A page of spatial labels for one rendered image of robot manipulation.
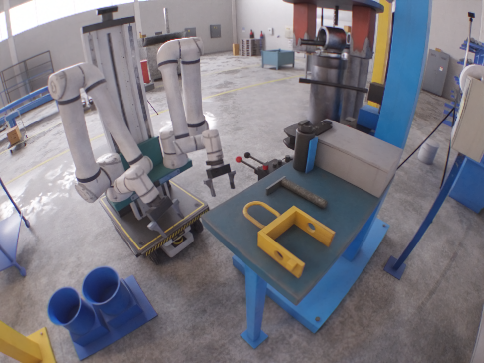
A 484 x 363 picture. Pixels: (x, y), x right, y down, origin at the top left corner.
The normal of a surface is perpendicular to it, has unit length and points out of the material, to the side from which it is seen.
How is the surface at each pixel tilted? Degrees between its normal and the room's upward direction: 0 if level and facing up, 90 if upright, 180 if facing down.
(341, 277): 0
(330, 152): 90
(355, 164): 90
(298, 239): 0
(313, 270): 0
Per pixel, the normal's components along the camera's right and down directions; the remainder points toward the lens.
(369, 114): -0.74, 0.43
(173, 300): -0.03, -0.79
